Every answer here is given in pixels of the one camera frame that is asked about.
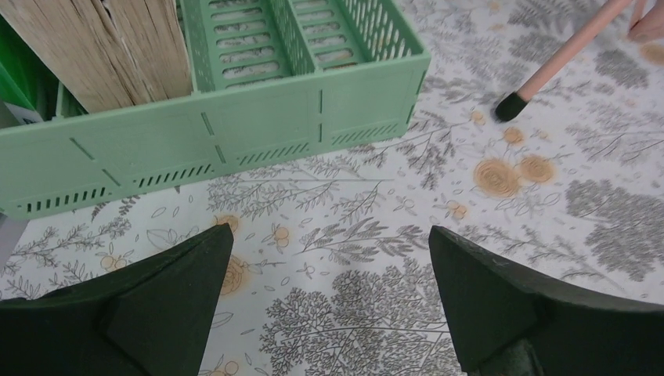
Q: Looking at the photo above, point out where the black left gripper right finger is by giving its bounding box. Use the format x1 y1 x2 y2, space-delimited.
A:
428 226 663 375

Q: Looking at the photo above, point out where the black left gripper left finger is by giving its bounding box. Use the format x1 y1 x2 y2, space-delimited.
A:
1 225 233 375

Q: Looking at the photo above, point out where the green plastic folder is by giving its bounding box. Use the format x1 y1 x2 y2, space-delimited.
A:
1 20 59 125

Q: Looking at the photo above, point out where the purple 52-storey treehouse book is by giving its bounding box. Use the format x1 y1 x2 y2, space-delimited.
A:
1 0 150 113

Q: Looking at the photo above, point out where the white sketch pad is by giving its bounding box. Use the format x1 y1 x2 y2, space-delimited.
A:
0 214 29 268

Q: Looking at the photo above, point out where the floral table mat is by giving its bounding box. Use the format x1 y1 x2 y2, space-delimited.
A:
1 1 663 375

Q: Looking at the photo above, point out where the pink music stand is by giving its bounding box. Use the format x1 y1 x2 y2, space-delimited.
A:
494 0 663 122

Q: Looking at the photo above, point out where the green plastic file organizer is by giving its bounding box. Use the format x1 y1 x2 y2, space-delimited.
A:
1 1 431 219

